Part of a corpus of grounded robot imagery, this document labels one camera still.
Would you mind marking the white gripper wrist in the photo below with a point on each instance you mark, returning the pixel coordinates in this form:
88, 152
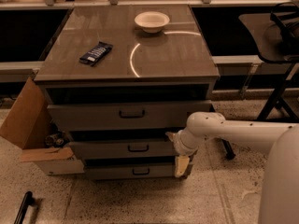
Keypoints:
179, 143

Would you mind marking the grey drawer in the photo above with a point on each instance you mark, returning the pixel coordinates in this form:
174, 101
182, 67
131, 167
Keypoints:
116, 149
122, 116
131, 171

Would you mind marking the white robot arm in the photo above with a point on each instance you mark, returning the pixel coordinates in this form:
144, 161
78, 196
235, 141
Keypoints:
279, 202

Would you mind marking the grey bottom drawer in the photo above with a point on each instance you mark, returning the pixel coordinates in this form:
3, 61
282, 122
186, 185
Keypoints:
131, 171

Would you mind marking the grey drawer cabinet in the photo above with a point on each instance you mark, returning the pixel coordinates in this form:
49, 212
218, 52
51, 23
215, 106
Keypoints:
173, 65

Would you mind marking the grey top drawer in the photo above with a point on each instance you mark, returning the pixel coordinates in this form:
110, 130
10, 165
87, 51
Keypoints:
122, 116

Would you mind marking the open cardboard box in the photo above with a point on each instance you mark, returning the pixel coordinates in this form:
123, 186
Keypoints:
27, 125

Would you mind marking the dark blue snack packet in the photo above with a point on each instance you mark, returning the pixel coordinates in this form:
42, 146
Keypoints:
95, 54

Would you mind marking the cans inside cardboard box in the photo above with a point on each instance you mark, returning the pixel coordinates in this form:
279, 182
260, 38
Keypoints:
54, 140

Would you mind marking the white bowl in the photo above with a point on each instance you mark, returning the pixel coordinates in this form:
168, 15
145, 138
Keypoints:
152, 21

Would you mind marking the black folding side table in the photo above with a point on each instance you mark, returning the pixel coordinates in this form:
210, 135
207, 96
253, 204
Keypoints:
276, 38

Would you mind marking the black bar on floor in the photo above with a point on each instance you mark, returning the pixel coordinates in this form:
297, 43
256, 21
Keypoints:
28, 200

